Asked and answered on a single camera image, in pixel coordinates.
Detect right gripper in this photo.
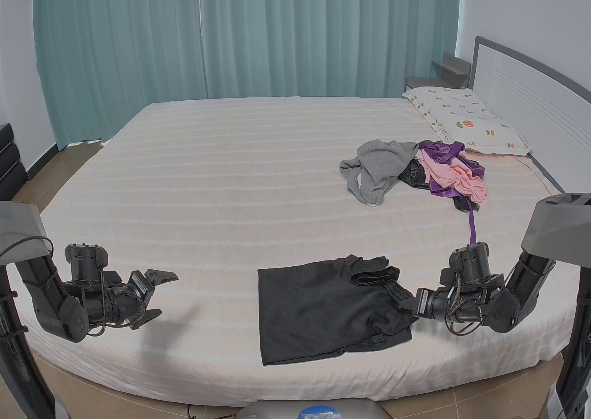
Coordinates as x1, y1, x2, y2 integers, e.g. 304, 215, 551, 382
398, 288, 446, 320

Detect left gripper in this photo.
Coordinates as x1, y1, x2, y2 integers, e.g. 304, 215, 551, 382
104, 269, 179, 331

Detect black T-shirt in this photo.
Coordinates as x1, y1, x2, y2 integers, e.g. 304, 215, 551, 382
257, 256, 414, 367

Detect pile of clothes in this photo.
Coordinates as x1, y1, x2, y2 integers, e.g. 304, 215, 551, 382
398, 140, 488, 245

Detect bed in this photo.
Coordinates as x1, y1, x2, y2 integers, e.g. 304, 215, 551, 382
18, 36, 591, 402

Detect grey garment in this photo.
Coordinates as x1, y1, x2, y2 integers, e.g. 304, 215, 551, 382
339, 140, 419, 207

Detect white printed pillow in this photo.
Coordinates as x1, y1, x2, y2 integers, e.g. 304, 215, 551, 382
402, 86, 532, 156

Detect black chest of drawers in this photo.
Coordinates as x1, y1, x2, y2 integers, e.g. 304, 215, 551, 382
0, 123, 27, 198

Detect grey bedside table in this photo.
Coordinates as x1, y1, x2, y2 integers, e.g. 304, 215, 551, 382
405, 52, 472, 90

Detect blue-green curtain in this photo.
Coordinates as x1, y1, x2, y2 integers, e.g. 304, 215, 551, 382
199, 0, 462, 99
33, 0, 208, 151

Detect black cable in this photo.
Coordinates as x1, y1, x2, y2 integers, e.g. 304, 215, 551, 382
442, 313, 483, 336
0, 236, 54, 262
186, 403, 242, 419

